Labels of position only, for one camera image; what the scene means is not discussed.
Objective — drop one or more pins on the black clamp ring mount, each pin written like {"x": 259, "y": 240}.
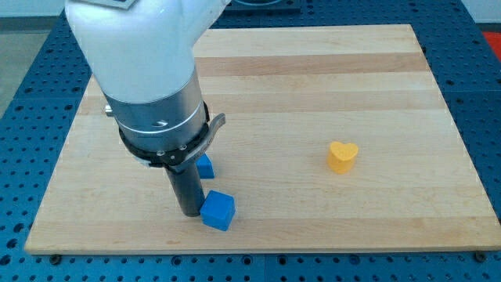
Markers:
{"x": 177, "y": 147}

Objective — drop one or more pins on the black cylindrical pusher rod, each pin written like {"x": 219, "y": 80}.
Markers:
{"x": 188, "y": 189}

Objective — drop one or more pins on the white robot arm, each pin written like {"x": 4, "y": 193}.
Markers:
{"x": 141, "y": 54}

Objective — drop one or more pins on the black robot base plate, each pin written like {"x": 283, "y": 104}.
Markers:
{"x": 263, "y": 5}

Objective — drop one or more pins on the yellow heart block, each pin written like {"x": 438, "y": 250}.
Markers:
{"x": 341, "y": 157}

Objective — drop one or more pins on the blue block behind rod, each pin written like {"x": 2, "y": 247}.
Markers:
{"x": 205, "y": 167}

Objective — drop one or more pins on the wooden board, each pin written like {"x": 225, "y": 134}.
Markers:
{"x": 287, "y": 94}

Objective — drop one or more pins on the blue cube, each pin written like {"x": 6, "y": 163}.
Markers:
{"x": 218, "y": 210}

